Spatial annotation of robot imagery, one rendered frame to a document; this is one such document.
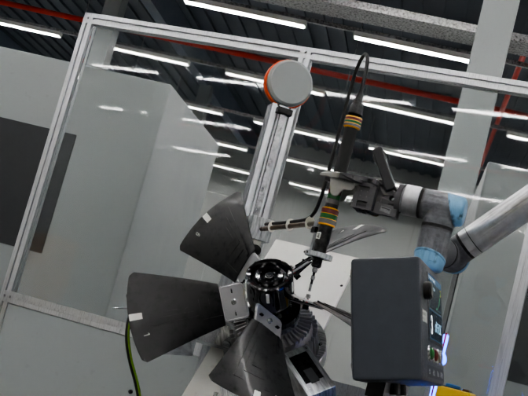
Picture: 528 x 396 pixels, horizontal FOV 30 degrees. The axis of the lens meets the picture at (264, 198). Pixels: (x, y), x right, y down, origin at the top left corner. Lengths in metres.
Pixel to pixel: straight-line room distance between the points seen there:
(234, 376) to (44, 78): 2.66
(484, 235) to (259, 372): 0.65
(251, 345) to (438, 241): 0.50
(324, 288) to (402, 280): 1.24
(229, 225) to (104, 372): 0.97
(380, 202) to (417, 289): 0.90
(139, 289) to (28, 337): 1.15
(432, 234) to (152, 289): 0.69
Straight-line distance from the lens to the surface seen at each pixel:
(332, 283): 2.79
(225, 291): 2.45
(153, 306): 2.44
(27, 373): 3.54
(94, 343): 3.42
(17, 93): 4.66
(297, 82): 3.20
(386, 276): 1.55
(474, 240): 2.47
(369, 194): 2.41
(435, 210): 2.37
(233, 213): 2.63
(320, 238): 2.43
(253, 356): 2.28
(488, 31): 7.01
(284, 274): 2.42
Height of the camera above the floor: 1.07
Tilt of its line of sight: 8 degrees up
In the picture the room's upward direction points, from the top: 15 degrees clockwise
